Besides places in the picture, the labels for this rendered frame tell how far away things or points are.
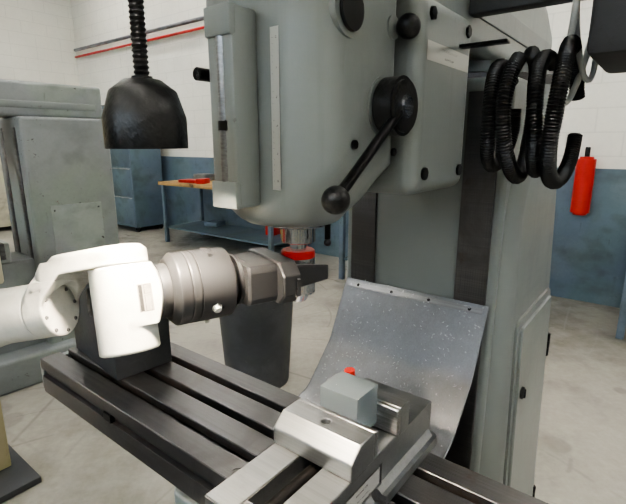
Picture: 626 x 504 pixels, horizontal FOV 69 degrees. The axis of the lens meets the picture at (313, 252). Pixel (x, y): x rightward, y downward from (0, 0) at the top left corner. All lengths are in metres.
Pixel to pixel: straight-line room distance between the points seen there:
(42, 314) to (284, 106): 0.35
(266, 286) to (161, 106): 0.26
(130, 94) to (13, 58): 9.73
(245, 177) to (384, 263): 0.54
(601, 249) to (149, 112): 4.53
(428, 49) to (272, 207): 0.30
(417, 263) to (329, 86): 0.53
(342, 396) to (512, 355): 0.48
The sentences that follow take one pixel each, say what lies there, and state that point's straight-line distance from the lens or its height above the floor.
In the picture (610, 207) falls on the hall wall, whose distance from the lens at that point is 4.71.
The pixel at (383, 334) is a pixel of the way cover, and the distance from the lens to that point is 0.98.
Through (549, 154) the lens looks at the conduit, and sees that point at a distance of 0.68.
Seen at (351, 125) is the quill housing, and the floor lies 1.43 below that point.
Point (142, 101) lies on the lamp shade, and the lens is 0.42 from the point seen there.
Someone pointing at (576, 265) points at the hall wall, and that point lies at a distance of 4.82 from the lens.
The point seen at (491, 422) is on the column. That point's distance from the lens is 1.04.
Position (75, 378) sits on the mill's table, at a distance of 1.06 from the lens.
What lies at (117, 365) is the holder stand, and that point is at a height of 0.99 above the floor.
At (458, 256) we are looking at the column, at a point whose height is 1.20.
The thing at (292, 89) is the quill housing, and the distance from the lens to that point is 0.51.
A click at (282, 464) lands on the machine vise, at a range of 0.63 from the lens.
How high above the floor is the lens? 1.41
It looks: 13 degrees down
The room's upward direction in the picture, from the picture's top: straight up
